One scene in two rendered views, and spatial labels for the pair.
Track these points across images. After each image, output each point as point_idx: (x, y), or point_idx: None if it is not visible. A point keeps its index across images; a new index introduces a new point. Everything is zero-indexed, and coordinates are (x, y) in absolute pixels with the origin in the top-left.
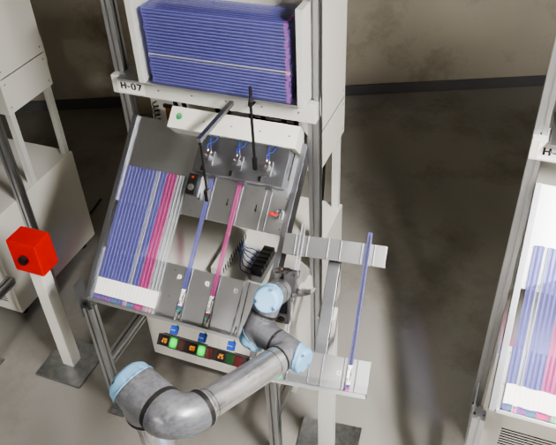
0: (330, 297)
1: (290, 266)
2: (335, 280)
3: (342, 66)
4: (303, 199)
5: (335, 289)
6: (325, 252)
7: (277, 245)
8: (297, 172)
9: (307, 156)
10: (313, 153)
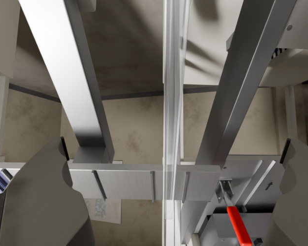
0: (55, 56)
1: (206, 34)
2: (65, 102)
3: (163, 225)
4: (197, 83)
5: (53, 81)
6: (102, 181)
7: (223, 52)
8: (192, 227)
9: (181, 226)
10: (173, 228)
